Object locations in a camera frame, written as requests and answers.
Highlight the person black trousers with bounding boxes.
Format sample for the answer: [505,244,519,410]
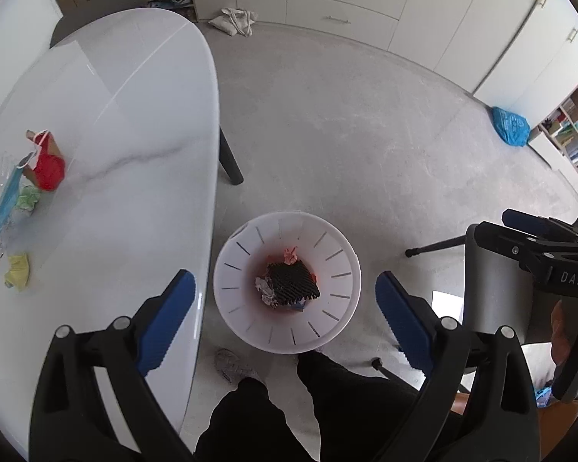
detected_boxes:
[195,352,418,461]

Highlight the blue plastic bag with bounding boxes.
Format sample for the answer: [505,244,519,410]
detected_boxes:
[491,107,531,147]

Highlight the pink paper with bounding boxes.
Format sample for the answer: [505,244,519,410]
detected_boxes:
[284,246,299,265]

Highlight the grey shoe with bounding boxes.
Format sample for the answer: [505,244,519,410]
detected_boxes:
[214,348,260,385]

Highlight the blue face mask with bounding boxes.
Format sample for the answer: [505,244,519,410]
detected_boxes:
[0,164,26,235]

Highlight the green paper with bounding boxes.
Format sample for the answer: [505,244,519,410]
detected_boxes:
[15,185,41,215]

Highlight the blue bird print box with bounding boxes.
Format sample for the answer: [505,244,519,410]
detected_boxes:
[288,298,308,312]

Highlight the yellow paper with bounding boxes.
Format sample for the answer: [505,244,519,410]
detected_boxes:
[4,253,30,292]

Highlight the red torn paper bag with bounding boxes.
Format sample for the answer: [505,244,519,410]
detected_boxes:
[24,131,66,192]

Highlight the person right hand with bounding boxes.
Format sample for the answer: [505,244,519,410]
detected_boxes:
[549,297,578,369]

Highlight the white cloth bag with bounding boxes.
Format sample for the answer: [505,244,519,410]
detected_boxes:
[208,7,258,38]

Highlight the grey white paper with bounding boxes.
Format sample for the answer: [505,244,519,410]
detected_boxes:
[255,276,279,308]

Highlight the black foam net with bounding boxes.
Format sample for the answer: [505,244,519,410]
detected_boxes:
[265,260,320,306]

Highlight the white trash bin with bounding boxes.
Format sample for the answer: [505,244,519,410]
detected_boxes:
[213,212,361,355]

